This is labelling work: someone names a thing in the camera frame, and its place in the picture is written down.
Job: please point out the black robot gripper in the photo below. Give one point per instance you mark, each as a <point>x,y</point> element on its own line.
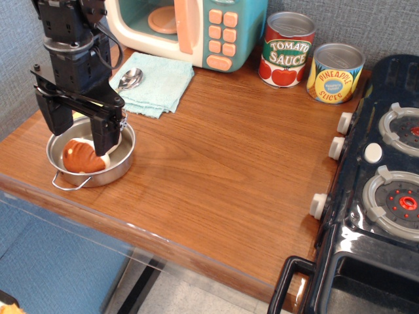
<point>77,80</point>

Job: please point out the brown plush toy mushroom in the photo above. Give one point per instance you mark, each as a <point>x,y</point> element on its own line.
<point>79,156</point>

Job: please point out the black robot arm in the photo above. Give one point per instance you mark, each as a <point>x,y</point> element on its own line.
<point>72,20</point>

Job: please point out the small steel pot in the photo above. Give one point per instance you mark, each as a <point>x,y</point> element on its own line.
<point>121,159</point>

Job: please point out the metal spoon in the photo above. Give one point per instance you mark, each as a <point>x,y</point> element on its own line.
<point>130,80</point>

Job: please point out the light blue folded cloth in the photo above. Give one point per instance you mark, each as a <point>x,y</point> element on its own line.
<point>164,82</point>

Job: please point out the teal toy microwave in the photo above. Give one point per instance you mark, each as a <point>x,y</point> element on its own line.
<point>215,35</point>

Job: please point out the tomato sauce can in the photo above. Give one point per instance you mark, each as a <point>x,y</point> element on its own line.
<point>287,42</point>

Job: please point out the white stove knob bottom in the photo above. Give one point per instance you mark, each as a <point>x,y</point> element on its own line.
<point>317,205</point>

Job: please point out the white stove knob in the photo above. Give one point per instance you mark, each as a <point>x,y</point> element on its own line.
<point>317,205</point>
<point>344,123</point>
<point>336,147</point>

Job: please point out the white stove knob middle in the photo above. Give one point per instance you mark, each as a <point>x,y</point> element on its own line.
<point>336,147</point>

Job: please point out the pineapple slices can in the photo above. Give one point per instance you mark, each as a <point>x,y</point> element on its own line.
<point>335,72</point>

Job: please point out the white stove knob top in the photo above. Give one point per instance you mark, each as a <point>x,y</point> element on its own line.
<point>344,123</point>

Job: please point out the black toy stove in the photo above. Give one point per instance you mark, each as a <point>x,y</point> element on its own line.
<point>367,243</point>

